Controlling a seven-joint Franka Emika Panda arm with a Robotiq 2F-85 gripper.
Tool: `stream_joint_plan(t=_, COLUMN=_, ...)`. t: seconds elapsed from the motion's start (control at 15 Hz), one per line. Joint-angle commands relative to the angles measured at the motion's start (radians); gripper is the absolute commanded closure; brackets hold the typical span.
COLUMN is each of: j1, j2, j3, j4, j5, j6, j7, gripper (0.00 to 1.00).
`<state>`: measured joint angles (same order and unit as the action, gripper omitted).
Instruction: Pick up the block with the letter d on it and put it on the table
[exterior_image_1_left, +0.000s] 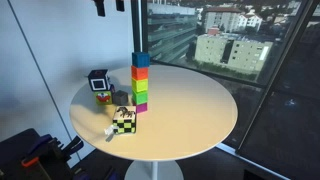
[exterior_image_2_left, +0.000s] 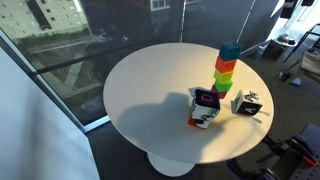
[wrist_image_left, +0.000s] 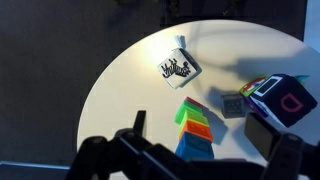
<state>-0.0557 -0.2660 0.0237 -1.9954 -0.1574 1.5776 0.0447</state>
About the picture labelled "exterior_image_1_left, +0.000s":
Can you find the navy fabric letter D block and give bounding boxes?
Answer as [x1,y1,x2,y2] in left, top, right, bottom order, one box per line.
[88,69,111,91]

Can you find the zebra checkered fabric block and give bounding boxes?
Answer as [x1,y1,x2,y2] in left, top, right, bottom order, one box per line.
[112,106,137,134]

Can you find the orange plastic cube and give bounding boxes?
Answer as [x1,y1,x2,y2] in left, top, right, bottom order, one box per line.
[131,66,148,80]

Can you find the yellow-green plastic cube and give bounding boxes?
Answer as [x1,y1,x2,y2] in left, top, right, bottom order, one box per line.
[131,78,148,92]

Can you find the small grey plastic cube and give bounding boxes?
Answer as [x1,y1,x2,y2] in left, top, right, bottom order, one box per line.
[113,90,128,105]

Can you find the green plastic cube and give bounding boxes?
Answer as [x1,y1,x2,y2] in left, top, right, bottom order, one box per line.
[132,91,148,104]

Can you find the magenta plastic cube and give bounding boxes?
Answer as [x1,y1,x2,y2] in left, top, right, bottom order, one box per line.
[136,103,147,113]

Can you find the round white table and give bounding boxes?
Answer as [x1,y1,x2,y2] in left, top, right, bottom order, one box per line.
[69,65,238,180]

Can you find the black bag with clamps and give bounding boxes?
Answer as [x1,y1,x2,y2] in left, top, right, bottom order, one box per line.
[0,129,89,180]

